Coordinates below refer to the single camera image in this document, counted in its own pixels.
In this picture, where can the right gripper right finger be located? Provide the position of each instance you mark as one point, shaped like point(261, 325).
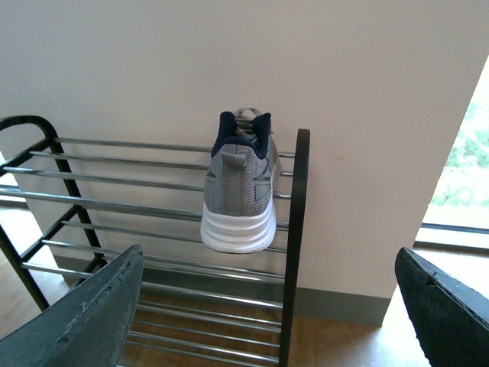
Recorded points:
point(450, 319)

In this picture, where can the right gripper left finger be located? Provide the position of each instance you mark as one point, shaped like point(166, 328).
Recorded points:
point(88, 326)

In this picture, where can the grey knit sneaker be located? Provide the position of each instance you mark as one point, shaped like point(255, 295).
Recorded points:
point(239, 216)

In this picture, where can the black metal shoe rack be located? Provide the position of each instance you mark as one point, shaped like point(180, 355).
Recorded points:
point(94, 198)

